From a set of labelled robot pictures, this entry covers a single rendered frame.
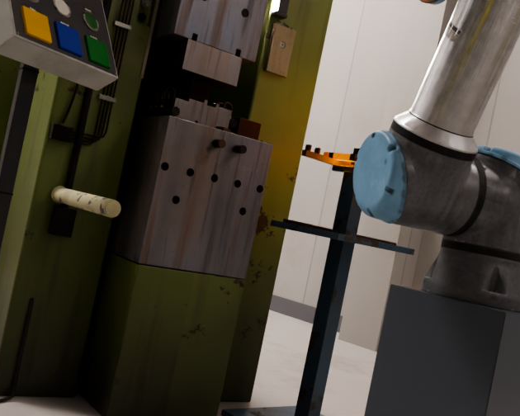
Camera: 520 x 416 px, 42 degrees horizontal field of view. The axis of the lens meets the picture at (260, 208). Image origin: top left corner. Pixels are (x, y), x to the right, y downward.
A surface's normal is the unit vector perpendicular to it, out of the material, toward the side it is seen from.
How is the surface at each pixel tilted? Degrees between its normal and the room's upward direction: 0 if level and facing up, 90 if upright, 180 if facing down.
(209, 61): 90
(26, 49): 150
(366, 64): 90
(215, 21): 90
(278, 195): 90
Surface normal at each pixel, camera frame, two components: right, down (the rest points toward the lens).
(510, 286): 0.39, -0.29
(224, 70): 0.54, 0.10
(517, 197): 0.34, 0.01
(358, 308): -0.68, -0.15
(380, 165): -0.94, -0.12
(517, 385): 0.71, 0.13
